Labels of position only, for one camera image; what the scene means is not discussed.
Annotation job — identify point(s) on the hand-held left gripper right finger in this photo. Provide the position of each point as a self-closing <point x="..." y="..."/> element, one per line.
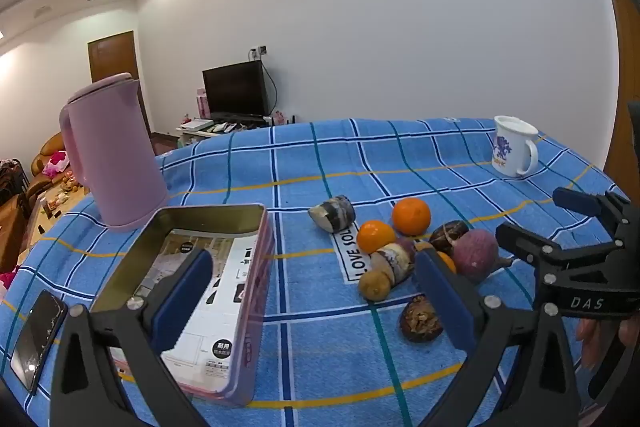
<point x="442" y="302"/>

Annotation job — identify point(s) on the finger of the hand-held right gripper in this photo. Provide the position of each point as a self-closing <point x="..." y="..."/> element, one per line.
<point x="575" y="199"/>
<point x="525" y="244"/>

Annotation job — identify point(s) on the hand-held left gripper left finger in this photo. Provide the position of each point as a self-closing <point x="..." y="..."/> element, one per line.
<point x="182" y="302"/>

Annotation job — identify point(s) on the dark cracked round fruit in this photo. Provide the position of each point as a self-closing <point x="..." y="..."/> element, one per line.
<point x="421" y="319"/>

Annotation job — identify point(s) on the small orange tangerine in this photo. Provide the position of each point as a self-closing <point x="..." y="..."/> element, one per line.
<point x="446" y="263"/>

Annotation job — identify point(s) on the purple round fruit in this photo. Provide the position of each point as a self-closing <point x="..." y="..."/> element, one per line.
<point x="475" y="254"/>

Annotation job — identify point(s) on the dark brown wrinkled fruit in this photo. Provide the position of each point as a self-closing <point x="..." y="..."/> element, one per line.
<point x="447" y="234"/>

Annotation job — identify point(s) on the small yellow-brown fruit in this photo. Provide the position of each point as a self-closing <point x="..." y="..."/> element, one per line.
<point x="375" y="285"/>

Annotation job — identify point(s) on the pink metal tin box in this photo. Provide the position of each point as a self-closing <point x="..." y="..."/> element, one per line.
<point x="256" y="297"/>

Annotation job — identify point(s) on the person's right hand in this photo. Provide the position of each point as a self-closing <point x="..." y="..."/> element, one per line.
<point x="590" y="339"/>

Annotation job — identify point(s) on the printed paper leaflet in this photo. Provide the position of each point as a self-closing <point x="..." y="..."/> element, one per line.
<point x="227" y="267"/>

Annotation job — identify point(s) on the white mug with blue print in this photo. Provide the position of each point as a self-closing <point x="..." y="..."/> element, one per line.
<point x="505" y="147"/>

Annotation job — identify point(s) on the black smartphone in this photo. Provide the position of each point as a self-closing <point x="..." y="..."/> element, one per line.
<point x="37" y="342"/>

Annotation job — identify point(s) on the wooden coffee table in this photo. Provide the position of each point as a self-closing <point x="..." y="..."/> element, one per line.
<point x="55" y="207"/>

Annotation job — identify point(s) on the pink electric kettle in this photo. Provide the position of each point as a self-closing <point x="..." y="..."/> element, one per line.
<point x="115" y="157"/>

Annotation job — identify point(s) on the white television stand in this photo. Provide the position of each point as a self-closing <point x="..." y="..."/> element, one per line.
<point x="200" y="136"/>

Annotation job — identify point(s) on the white flat box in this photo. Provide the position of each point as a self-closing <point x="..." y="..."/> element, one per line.
<point x="195" y="124"/>

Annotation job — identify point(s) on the blue plaid blanket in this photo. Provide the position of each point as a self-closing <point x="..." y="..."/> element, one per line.
<point x="325" y="157"/>

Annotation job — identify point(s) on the pink floral cushion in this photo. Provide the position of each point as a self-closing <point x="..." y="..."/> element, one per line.
<point x="57" y="163"/>

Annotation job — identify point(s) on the brown leather sofa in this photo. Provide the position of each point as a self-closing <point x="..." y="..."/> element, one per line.
<point x="45" y="147"/>
<point x="10" y="227"/>

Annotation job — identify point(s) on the tall pink box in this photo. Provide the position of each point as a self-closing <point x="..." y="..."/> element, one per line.
<point x="201" y="102"/>

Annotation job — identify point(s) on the pink floral box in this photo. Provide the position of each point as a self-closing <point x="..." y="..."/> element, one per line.
<point x="280" y="117"/>

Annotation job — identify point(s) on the dark metal rack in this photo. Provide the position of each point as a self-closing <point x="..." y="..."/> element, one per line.
<point x="10" y="177"/>

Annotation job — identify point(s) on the black television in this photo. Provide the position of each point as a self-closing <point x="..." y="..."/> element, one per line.
<point x="232" y="89"/>

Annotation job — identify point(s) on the brown wooden door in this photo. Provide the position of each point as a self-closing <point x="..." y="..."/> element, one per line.
<point x="112" y="57"/>

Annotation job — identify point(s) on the wooden door frame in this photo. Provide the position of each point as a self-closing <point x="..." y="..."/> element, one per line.
<point x="625" y="57"/>

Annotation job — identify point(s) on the wall socket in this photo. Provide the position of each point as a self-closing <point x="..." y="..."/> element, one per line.
<point x="259" y="51"/>

